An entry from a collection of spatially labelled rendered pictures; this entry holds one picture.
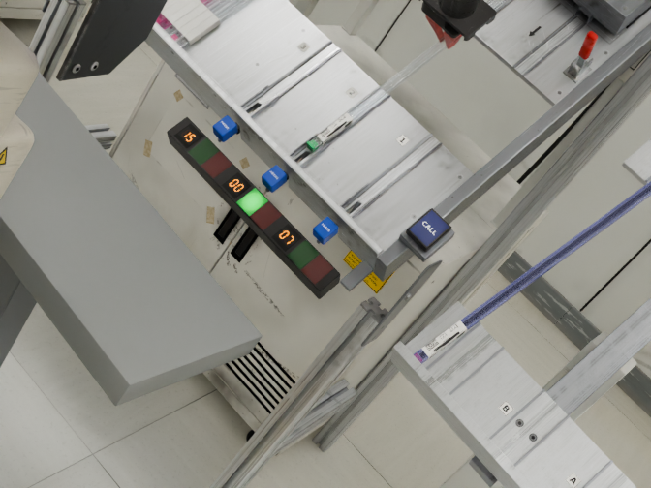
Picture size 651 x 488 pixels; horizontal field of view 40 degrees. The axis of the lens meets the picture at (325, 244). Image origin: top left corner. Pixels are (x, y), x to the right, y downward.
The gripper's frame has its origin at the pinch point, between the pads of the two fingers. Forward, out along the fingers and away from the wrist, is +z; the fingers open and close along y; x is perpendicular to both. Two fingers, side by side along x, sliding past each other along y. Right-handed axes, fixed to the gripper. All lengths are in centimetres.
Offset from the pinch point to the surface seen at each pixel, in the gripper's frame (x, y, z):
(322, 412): 47, -24, 42
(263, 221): 41.3, -3.9, 1.6
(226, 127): 36.1, 10.4, -0.6
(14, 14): 27, 124, 94
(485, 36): -5.5, -3.2, 0.6
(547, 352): -45, -42, 171
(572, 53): -13.4, -14.3, 0.6
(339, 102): 20.1, 3.1, 0.6
